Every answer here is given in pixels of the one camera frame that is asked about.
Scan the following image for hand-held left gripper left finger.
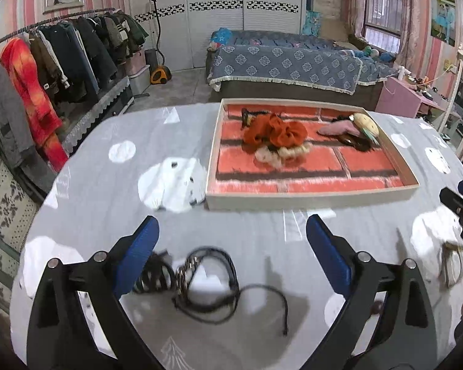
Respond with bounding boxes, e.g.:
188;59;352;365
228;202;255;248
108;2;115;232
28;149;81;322
26;215;161;370

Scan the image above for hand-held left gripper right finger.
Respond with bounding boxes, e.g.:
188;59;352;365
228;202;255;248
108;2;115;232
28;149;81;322
306;213;438;370

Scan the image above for black cord bracelet metal beads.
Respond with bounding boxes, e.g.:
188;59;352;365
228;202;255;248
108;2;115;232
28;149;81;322
173;247;291;336

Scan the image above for brick-patterned jewelry tray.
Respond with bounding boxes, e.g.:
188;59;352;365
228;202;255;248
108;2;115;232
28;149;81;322
205;98;420;212

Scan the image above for brown bead hair tie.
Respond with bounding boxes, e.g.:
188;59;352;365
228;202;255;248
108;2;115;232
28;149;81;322
337;135;372;152

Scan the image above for cream scrunchie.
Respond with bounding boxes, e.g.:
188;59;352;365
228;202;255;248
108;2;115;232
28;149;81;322
254;142;311;168

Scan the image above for pink hair clip pineapple plush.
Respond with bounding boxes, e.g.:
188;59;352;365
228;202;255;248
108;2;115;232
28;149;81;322
317;113;381;147

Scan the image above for orange scrunchie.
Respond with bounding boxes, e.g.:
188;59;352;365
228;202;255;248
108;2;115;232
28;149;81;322
242;113;307;149

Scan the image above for black hair claw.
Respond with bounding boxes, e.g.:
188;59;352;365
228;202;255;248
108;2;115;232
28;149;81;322
240;108;282;128

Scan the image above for grey polar bear bedsheet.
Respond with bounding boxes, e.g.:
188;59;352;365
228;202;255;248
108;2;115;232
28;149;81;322
10;102;463;370

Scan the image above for white standing mirror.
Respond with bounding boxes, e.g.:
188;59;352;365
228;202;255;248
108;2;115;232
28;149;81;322
434;27;463;162

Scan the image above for pink cabinet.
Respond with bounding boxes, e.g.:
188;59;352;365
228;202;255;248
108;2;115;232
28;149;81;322
376;76;460;118

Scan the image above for floral patterned cloth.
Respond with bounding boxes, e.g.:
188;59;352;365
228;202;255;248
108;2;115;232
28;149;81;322
0;139;43;309

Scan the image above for lace-edged cover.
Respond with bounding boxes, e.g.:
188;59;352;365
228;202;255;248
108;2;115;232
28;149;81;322
62;75;134;155

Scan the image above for white storage box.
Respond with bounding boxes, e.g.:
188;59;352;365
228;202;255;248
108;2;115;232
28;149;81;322
125;52;151;95

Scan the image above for couple photo poster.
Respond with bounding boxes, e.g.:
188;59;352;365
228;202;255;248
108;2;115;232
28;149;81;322
430;0;457;47

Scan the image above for pink floral curtain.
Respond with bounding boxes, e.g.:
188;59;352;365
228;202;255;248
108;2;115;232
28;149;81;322
399;0;425;72
347;0;367;41

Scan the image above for garment steamer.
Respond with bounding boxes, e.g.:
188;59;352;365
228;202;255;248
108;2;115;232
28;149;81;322
144;0;172;85

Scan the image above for bed with blue patterned cover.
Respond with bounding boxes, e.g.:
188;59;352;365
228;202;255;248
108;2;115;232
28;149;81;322
206;29;398;103

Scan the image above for barred window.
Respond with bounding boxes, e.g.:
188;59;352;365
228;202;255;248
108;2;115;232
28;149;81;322
361;0;404;49

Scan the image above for row of hanging clothes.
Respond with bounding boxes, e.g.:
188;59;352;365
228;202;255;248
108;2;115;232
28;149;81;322
0;10;149;193

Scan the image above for blue bag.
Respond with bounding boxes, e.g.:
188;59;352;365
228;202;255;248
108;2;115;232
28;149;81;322
302;10;323;35

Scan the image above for yellow cushions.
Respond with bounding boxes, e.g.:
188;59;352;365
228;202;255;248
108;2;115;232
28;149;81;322
312;0;340;20

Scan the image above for blue cloth bundle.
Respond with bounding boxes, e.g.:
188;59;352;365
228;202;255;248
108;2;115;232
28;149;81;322
210;28;232;45

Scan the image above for metal clothes rack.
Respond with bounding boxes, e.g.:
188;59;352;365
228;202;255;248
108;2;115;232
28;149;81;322
0;6;116;52

